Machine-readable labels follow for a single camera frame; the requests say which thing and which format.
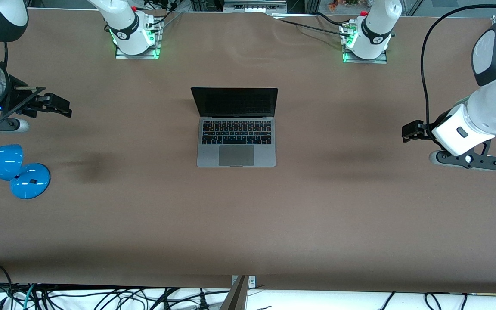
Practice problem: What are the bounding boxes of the grey laptop computer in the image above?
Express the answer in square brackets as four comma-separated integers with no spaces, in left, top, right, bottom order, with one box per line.
[191,87,279,168]

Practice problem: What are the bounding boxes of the blue desk lamp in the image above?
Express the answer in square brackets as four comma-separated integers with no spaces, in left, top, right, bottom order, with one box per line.
[0,144,51,200]

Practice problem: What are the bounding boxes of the brown table cover mat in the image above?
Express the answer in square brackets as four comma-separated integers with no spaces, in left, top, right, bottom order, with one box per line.
[0,8,496,294]

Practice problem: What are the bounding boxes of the orange background item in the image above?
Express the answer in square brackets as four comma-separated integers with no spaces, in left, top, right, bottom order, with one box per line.
[328,0,360,11]

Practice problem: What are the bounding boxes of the grey power strip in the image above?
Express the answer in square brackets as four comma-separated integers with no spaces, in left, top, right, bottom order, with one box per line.
[223,0,287,13]

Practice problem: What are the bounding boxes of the dark metal strut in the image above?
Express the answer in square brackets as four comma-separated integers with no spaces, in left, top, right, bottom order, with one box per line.
[219,276,248,310]

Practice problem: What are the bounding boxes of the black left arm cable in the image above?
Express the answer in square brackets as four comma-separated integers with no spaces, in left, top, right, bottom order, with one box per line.
[420,3,496,145]

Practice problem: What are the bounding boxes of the short black table cable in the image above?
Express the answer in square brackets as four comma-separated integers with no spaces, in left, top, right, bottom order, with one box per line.
[315,12,347,27]

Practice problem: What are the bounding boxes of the long black table cable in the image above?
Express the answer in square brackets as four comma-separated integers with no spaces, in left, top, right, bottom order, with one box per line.
[274,17,352,39]

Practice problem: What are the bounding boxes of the black base connector cable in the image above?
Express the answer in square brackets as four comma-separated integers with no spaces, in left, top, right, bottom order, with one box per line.
[145,0,184,31]

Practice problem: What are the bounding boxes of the aluminium frame posts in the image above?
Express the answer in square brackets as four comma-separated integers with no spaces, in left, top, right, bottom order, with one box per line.
[289,0,320,14]

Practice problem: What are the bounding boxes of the teal cable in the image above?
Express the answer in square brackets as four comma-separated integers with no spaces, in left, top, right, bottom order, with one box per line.
[23,283,37,310]

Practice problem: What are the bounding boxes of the small metal table bracket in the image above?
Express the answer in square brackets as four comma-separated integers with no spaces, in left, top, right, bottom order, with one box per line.
[231,276,256,289]

